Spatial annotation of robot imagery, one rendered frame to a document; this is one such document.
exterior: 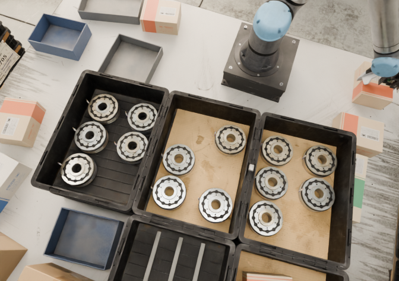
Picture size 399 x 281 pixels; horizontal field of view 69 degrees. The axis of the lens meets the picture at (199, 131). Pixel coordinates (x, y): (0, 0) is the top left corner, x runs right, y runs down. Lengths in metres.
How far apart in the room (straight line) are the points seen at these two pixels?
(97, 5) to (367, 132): 1.27
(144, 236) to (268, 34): 0.74
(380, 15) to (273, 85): 0.43
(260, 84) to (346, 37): 1.50
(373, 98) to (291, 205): 0.58
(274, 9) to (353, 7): 1.79
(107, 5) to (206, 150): 0.88
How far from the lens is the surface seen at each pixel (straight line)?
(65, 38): 1.46
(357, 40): 2.59
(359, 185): 1.17
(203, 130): 0.99
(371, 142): 1.22
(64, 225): 1.13
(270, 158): 0.96
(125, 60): 1.31
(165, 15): 1.35
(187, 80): 1.23
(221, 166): 0.96
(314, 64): 1.39
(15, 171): 1.17
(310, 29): 2.50
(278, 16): 1.03
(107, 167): 0.99
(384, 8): 0.89
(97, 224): 1.10
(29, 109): 1.23
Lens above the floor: 1.75
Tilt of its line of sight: 68 degrees down
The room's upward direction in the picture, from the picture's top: 4 degrees clockwise
